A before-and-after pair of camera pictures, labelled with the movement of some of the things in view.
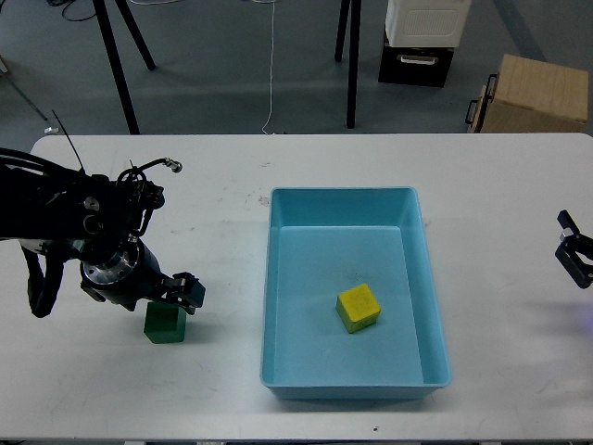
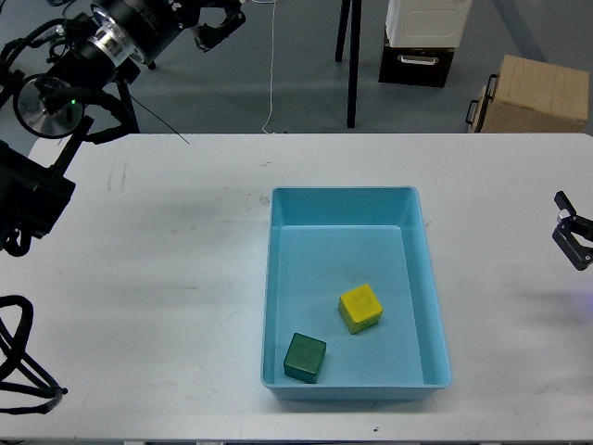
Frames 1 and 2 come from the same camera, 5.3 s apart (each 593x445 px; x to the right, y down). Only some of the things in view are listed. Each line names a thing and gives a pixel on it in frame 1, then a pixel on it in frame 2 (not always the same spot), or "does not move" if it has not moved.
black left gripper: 122,274 → 148,27
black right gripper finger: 580,273 → 580,254
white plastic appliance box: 427,23 does not move
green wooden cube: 165,322 → 304,358
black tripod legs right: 355,21 does not move
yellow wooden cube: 358,308 does not move
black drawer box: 421,66 does not move
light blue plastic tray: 323,242 does not move
